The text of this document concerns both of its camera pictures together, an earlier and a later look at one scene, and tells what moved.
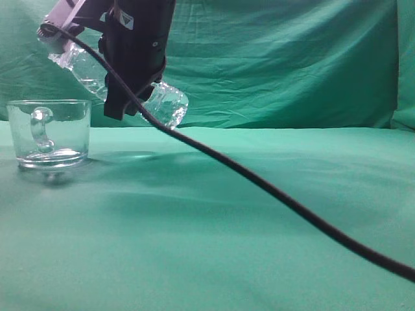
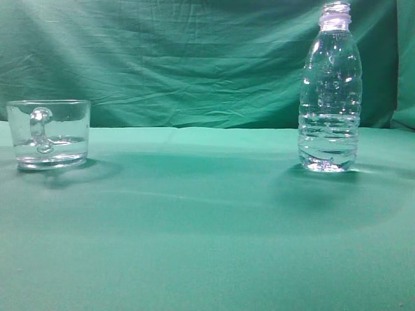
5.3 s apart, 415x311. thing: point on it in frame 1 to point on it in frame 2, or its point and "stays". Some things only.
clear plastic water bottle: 167,102 to 331,94
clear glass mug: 50,134 stays
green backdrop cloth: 248,64 stays
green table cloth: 144,225 stays
